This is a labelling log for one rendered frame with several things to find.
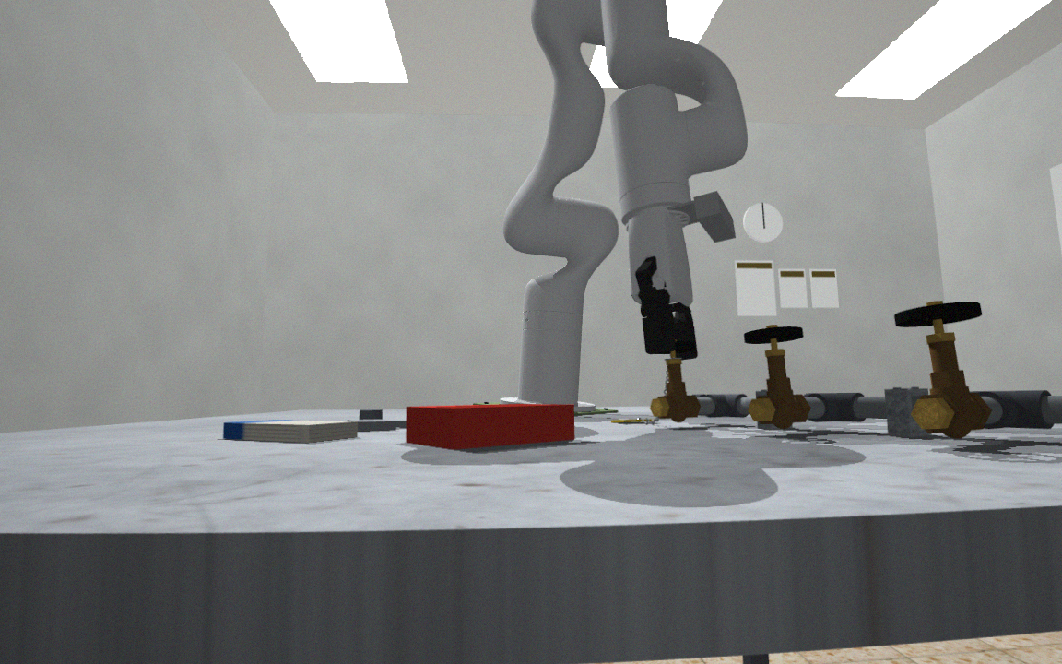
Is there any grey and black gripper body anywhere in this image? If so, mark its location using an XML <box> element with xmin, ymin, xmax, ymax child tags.
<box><xmin>626</xmin><ymin>208</ymin><xmax>693</xmax><ymax>307</ymax></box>

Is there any yellow tag on silver chain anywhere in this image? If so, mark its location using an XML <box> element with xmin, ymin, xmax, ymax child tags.
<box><xmin>611</xmin><ymin>358</ymin><xmax>682</xmax><ymax>425</ymax></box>

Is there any dark red rectangular block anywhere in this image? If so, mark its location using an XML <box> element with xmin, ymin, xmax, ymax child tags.
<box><xmin>406</xmin><ymin>404</ymin><xmax>573</xmax><ymax>450</ymax></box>

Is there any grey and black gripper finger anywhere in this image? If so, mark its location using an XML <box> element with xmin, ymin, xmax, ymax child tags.
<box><xmin>668</xmin><ymin>302</ymin><xmax>698</xmax><ymax>360</ymax></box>
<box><xmin>635</xmin><ymin>256</ymin><xmax>676</xmax><ymax>354</ymax></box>

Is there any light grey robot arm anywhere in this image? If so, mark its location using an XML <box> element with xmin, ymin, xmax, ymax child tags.
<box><xmin>500</xmin><ymin>0</ymin><xmax>748</xmax><ymax>412</ymax></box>

